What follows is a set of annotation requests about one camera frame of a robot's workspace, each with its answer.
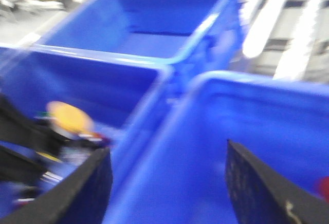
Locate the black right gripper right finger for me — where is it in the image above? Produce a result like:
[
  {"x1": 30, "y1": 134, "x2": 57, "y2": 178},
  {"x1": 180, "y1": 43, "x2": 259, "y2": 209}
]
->
[{"x1": 225, "y1": 140, "x2": 328, "y2": 223}]

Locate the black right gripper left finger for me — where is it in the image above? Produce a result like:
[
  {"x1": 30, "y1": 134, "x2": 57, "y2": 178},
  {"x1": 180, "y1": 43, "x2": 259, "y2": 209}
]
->
[{"x1": 1, "y1": 146, "x2": 113, "y2": 223}]

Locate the red push button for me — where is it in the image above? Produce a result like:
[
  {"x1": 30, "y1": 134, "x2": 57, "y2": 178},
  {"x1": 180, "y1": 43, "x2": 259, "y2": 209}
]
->
[{"x1": 316, "y1": 176, "x2": 329, "y2": 202}]

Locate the large blue bin right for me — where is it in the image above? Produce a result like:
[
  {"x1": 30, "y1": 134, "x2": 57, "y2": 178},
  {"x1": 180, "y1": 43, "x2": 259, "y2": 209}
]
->
[{"x1": 104, "y1": 71, "x2": 328, "y2": 223}]

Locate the large blue bin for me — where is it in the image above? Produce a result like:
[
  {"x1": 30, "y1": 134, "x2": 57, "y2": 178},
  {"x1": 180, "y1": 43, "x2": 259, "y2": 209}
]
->
[
  {"x1": 0, "y1": 43, "x2": 173, "y2": 224},
  {"x1": 104, "y1": 71, "x2": 328, "y2": 223}
]

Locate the large blue bin left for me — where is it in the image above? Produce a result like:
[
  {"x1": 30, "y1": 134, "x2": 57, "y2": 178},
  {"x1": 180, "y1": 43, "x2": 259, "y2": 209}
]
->
[{"x1": 0, "y1": 43, "x2": 173, "y2": 224}]

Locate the blue bin far left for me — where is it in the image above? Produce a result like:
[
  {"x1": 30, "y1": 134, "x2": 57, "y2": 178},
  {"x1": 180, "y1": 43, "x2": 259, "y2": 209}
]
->
[{"x1": 37, "y1": 0, "x2": 244, "y2": 71}]

